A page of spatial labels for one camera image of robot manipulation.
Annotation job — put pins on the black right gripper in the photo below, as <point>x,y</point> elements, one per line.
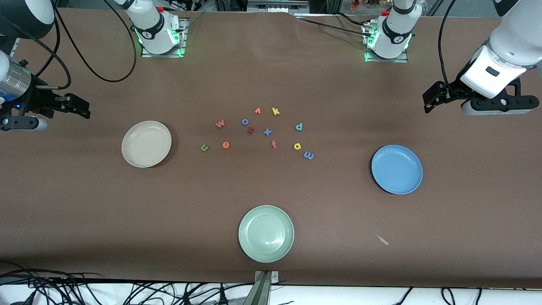
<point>37,101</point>

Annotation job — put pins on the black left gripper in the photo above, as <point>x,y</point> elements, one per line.
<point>450,91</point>

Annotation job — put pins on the blue foam letter m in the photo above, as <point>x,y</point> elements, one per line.
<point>309,155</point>

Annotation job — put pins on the pink foam letter w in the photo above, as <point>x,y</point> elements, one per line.
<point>219,123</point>

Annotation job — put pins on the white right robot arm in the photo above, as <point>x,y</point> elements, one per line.
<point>152,29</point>

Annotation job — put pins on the beige round plate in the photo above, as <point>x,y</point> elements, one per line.
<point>144,148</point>

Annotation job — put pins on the blue round plate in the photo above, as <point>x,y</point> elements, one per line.
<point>396,169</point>

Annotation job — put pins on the small white paper scrap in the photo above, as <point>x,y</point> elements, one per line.
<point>383,240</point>

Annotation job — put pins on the brown table cover sheet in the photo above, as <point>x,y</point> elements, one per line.
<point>271,76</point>

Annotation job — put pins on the grey power strip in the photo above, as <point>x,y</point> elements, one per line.
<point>277,6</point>

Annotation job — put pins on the green round plate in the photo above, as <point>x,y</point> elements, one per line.
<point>266,233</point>

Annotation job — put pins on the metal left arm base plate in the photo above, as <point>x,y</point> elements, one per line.
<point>398,60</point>

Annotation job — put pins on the aluminium frame rail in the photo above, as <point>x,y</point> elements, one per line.
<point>15,46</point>

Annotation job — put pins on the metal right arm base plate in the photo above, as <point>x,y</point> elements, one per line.
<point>173,56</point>

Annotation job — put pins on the metal table edge bracket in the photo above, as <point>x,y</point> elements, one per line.
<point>262,292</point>

